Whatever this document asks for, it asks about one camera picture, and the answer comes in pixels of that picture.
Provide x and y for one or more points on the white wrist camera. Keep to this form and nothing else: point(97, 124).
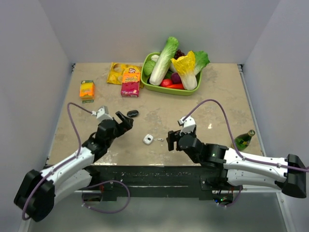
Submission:
point(188, 125)
point(102, 114)

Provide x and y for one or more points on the purple toy onion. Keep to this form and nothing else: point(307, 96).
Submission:
point(175, 78)

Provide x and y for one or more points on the green napa cabbage toy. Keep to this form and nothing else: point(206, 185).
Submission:
point(163, 63)

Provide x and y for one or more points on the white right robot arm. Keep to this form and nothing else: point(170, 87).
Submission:
point(238, 168)

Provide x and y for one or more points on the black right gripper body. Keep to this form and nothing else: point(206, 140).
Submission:
point(192, 134)

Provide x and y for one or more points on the green lettuce leaf toy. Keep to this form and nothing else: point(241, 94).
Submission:
point(202, 60)

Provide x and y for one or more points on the white toy garlic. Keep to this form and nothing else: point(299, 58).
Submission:
point(154, 58)

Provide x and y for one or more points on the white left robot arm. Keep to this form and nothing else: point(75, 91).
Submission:
point(40, 190)

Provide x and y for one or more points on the yellow chips bag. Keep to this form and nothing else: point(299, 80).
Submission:
point(117, 70)

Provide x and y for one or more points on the red snack box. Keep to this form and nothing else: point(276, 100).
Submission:
point(130, 84)

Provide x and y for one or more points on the green plastic tray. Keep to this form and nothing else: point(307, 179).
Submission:
point(172, 91)

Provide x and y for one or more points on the dark toy grapes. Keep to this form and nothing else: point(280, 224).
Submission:
point(179, 54)

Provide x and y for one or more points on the white earbud charging case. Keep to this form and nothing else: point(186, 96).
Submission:
point(148, 139)

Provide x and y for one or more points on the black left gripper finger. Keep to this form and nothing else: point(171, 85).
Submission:
point(126, 124)
point(122, 117)

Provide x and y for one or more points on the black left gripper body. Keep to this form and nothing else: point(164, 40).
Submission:
point(117, 132)

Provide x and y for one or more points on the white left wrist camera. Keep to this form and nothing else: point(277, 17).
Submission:
point(102, 114)

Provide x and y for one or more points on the orange toy carrot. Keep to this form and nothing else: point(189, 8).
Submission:
point(176, 86)

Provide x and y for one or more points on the green round toy vegetable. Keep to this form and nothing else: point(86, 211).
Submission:
point(149, 67)

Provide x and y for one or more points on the green glass bottle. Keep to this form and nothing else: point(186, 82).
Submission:
point(242, 141)

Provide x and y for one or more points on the yellow napa cabbage toy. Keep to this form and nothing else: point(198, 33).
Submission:
point(185, 66)

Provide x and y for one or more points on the black base frame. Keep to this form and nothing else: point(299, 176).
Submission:
point(154, 182)

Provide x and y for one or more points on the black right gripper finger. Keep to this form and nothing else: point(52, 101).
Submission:
point(170, 144)
point(174, 134)

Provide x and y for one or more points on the red toy tomato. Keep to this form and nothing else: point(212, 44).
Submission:
point(166, 83)

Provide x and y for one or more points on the orange sponge pack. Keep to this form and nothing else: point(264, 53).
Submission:
point(87, 91)

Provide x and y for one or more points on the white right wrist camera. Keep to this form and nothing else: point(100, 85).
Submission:
point(188, 125)

